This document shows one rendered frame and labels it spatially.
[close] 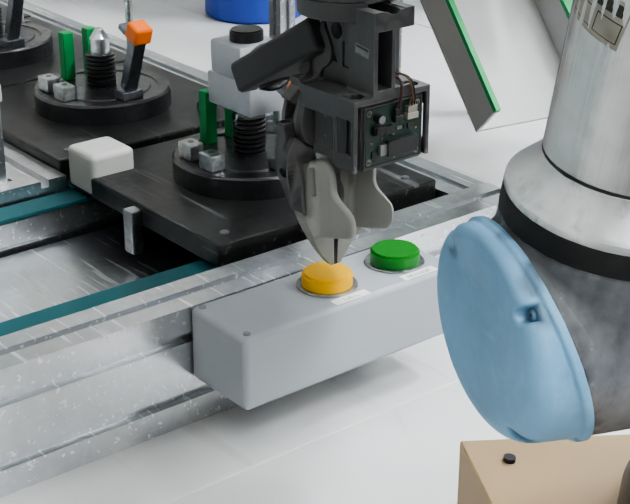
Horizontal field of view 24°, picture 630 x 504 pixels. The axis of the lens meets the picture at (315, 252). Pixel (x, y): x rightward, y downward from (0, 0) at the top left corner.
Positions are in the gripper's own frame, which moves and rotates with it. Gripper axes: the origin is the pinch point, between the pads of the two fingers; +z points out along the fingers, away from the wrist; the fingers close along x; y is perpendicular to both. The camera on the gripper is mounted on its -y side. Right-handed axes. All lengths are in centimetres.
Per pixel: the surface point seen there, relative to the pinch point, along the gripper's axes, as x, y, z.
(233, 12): 62, -98, 11
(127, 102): 7.5, -40.6, 0.4
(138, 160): 2.3, -30.5, 2.4
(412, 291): 5.8, 3.5, 4.4
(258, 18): 64, -95, 12
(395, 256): 6.0, 1.2, 2.3
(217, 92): 6.3, -23.1, -5.2
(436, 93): 62, -53, 13
